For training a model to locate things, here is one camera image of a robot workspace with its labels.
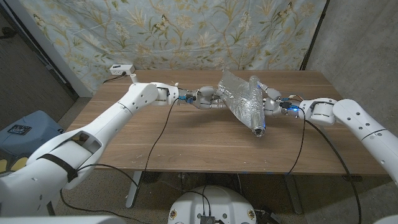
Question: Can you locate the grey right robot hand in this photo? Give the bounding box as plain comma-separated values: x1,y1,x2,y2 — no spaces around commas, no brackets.
256,81,293,118

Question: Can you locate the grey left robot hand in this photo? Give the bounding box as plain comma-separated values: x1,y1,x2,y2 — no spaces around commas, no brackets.
192,86,233,110

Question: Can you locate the crinkled aluminum foil roll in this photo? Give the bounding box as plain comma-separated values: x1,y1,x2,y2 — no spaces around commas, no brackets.
216,69,267,138

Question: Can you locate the floral light blue backdrop cloth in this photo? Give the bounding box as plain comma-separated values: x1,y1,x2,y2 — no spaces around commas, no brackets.
18,0,327,94

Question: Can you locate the black backdrop stand pole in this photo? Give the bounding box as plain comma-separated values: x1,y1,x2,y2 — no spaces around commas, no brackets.
298,0,330,71

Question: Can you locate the white power strip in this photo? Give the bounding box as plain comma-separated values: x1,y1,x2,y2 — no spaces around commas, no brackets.
109,64,136,76

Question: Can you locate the grey table leg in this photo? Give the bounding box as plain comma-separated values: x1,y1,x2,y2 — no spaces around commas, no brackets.
282,174,304,215

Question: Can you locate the white robot torso dome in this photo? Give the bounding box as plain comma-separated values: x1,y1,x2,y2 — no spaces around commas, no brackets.
167,185,258,224

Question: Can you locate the white table leg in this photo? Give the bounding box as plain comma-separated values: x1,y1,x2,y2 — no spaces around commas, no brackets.
125,170,144,208

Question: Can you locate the black flat printed card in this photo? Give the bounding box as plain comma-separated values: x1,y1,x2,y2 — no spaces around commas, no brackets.
7,124,32,136

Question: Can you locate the black mat with yellow pads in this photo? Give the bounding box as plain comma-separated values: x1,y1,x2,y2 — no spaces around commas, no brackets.
0,154,30,174

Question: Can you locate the thin black right wrist wire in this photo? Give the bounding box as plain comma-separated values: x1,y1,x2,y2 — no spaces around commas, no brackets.
285,107,307,177

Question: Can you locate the thin black wrist wire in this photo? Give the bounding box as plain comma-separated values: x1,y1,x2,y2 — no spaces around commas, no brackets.
58,98,180,224
285,107,307,177

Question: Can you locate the thin black left wrist wire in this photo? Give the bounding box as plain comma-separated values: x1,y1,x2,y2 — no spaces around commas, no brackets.
58,98,180,224

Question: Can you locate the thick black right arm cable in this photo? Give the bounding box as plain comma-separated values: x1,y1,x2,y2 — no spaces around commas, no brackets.
304,119,363,224

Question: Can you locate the black power strip cord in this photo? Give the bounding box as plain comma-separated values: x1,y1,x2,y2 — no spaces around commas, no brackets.
103,72,127,84

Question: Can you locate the white slanted frame post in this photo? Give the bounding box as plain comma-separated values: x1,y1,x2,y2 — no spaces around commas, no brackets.
4,0,94,98

